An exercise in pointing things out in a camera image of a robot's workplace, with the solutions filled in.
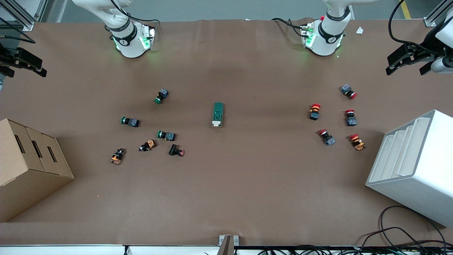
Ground green load switch white lever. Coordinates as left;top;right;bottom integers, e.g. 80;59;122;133
212;102;224;128

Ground brown cardboard box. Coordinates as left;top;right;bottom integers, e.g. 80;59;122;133
0;118;75;223

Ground white plastic stepped rack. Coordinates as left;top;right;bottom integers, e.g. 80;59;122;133
365;109;453;228

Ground black push button orange block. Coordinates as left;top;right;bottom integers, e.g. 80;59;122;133
110;148;126;165
139;139;157;152

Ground red lamp button black block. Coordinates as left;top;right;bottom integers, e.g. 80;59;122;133
168;143;185;157

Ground aluminium frame profile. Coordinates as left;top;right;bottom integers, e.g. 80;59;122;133
424;0;453;27
0;0;36;32

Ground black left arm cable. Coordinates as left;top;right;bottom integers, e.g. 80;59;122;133
388;0;430;48

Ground black base cable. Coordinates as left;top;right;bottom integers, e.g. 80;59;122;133
272;18;305;38

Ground black looped floor cable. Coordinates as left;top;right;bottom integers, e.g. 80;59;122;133
359;205;448;248

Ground black cable bundle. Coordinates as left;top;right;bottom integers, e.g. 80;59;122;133
248;244;453;255

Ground grey metal table bracket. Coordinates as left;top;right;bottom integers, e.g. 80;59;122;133
219;235;239;255

